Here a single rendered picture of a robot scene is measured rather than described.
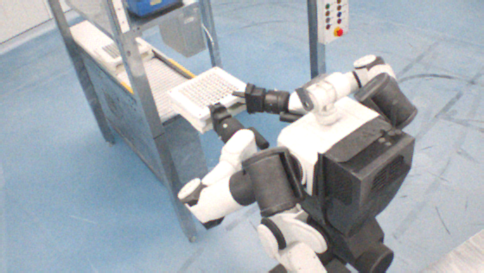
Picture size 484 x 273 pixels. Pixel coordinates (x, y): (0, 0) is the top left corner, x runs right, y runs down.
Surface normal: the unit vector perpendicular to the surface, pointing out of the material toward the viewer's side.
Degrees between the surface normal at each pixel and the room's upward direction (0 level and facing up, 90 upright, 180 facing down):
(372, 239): 45
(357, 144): 0
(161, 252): 0
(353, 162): 0
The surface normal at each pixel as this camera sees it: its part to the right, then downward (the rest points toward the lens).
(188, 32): 0.60, 0.46
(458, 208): -0.13, -0.75
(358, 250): 0.33, -0.22
